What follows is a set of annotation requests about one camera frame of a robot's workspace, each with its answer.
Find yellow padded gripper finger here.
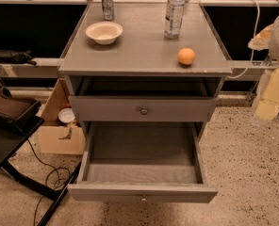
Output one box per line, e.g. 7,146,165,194
248,24,279,121

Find orange fruit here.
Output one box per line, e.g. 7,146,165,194
177,48,196,65

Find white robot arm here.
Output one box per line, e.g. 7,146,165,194
248,15,279,121

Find grey drawer cabinet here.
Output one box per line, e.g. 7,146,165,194
57,1,234,204

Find open grey middle drawer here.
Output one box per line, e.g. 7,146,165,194
68,122,217,203

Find closed grey top drawer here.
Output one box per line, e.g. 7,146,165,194
69,96,218,122

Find clear plastic water bottle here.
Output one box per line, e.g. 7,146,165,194
164,0,185,39

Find silver drink can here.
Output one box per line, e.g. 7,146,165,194
102,0,114,21

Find white cup in box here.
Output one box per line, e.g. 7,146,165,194
57,108,75,123

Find cardboard box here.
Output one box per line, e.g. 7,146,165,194
38,79,85,154

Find black chair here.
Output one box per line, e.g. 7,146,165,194
0,81,80,226

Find aluminium frame rail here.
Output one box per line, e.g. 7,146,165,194
0,58,279,81

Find white hanging cable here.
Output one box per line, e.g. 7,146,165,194
226,0,261,80

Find black floor cable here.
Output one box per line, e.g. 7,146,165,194
25,137,72,226

